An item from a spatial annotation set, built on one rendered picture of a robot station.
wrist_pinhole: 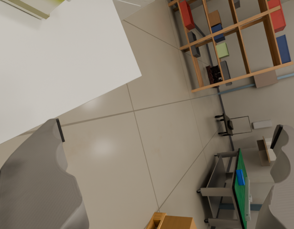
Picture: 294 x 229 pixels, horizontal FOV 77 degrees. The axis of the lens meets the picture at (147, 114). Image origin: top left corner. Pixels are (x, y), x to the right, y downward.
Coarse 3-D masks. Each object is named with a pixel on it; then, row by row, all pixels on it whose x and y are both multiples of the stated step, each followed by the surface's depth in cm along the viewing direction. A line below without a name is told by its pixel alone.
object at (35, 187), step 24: (48, 120) 10; (24, 144) 9; (48, 144) 9; (0, 168) 8; (24, 168) 7; (48, 168) 7; (0, 192) 6; (24, 192) 6; (48, 192) 6; (72, 192) 6; (0, 216) 6; (24, 216) 6; (48, 216) 6; (72, 216) 6
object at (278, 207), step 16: (288, 128) 10; (272, 144) 11; (288, 144) 9; (288, 160) 8; (272, 176) 9; (288, 176) 7; (272, 192) 6; (288, 192) 6; (272, 208) 6; (288, 208) 6; (256, 224) 7; (272, 224) 6; (288, 224) 5
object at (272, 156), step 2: (266, 146) 575; (268, 146) 567; (268, 148) 552; (268, 150) 545; (270, 150) 542; (272, 150) 540; (268, 152) 546; (270, 152) 543; (272, 152) 541; (270, 154) 544; (272, 154) 541; (274, 154) 539; (270, 156) 544; (272, 156) 542; (274, 156) 539; (270, 158) 545; (272, 158) 542; (274, 158) 540; (270, 160) 546; (272, 160) 544
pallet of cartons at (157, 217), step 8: (152, 216) 203; (160, 216) 199; (168, 216) 195; (176, 216) 192; (152, 224) 197; (160, 224) 188; (168, 224) 185; (176, 224) 182; (184, 224) 178; (192, 224) 178
